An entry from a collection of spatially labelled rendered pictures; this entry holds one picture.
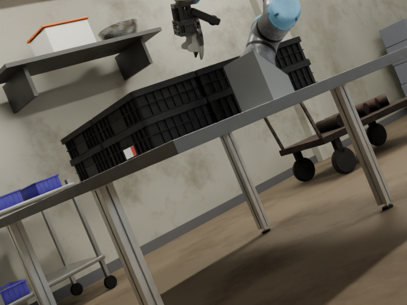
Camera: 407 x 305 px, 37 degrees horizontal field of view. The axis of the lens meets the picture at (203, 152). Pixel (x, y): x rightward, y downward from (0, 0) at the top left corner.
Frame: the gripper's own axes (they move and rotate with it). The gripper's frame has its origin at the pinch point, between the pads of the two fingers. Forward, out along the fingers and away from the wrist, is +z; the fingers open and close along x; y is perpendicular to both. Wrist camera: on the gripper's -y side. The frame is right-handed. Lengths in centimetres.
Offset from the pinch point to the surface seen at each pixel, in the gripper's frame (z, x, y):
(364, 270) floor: 83, 44, -34
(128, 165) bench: 18, 40, 42
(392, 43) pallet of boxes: 134, -399, -389
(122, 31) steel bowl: 27, -270, -35
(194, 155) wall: 152, -282, -79
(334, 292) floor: 82, 50, -17
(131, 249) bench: 56, 21, 44
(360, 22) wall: 107, -431, -367
